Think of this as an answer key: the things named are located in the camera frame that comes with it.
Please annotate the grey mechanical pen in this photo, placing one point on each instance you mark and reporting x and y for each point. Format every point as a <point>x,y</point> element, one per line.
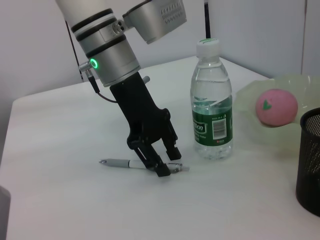
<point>117,163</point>

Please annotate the pink peach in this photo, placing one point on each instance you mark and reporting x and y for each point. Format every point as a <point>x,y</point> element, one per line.
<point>277,110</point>

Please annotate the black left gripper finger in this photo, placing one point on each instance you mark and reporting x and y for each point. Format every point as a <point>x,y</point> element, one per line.
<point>172,148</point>
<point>152,160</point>

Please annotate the black mesh pen holder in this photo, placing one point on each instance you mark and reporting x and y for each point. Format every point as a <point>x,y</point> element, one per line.
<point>310,162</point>

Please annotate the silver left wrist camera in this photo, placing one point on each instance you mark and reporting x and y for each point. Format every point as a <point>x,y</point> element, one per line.
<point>155,22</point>

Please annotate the green glass fruit plate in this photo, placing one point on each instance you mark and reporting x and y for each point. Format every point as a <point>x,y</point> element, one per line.
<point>250,100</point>

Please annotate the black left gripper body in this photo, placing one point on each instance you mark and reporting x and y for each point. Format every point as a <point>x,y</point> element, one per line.
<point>140,112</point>

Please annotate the clear plastic water bottle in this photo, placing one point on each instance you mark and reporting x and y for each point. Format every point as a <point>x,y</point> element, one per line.
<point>212,100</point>

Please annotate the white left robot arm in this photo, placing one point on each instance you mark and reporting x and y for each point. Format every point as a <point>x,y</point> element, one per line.
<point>107,55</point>

